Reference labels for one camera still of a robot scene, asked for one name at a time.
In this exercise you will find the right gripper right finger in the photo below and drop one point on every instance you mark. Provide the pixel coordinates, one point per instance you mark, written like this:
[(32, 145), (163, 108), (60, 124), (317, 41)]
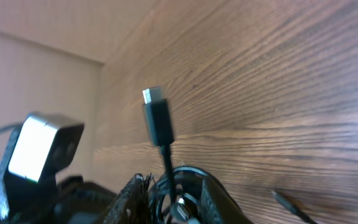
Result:
[(217, 207)]

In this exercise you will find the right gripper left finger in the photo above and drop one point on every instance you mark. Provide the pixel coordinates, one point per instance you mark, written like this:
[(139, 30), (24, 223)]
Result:
[(131, 205)]

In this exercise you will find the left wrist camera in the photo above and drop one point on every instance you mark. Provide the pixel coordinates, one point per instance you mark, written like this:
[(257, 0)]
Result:
[(39, 148)]

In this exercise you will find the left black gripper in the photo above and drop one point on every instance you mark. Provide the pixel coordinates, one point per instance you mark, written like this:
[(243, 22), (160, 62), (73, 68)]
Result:
[(71, 201)]

